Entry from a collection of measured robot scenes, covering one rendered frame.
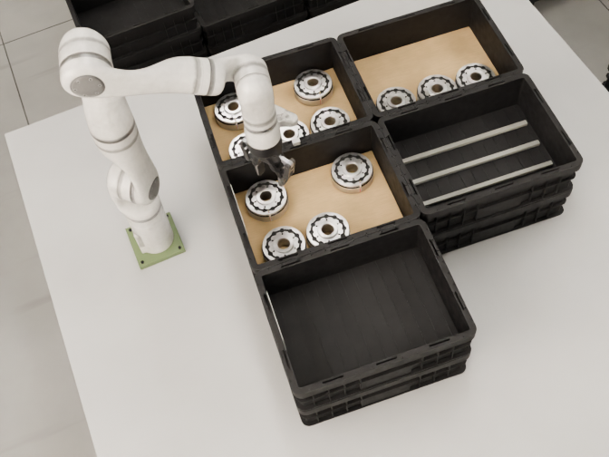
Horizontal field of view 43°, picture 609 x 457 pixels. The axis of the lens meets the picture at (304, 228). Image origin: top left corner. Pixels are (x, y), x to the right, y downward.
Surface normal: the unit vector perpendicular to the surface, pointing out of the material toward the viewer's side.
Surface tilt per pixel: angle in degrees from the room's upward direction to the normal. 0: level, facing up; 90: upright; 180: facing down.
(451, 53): 0
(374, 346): 0
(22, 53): 0
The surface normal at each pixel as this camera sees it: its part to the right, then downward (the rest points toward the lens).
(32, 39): -0.08, -0.52
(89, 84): 0.21, 0.84
